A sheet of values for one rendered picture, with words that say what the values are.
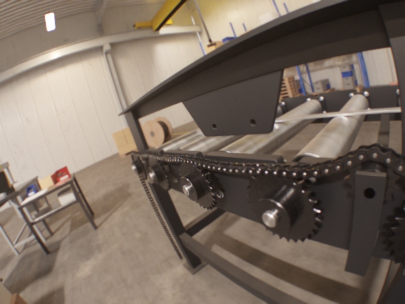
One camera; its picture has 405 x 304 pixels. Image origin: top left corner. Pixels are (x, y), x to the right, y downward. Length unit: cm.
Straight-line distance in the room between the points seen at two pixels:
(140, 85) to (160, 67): 171
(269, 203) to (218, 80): 29
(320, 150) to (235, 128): 21
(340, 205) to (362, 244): 10
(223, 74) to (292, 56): 18
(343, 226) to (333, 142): 22
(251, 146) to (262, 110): 30
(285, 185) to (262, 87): 18
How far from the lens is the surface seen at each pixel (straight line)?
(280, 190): 36
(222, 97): 46
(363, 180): 26
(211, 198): 56
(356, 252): 34
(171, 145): 116
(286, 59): 36
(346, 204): 38
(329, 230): 44
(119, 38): 1148
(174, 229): 129
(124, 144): 791
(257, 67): 40
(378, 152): 26
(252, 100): 41
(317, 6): 26
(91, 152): 1051
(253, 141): 70
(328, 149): 50
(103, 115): 1066
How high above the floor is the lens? 109
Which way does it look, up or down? 14 degrees down
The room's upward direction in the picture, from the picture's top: 19 degrees counter-clockwise
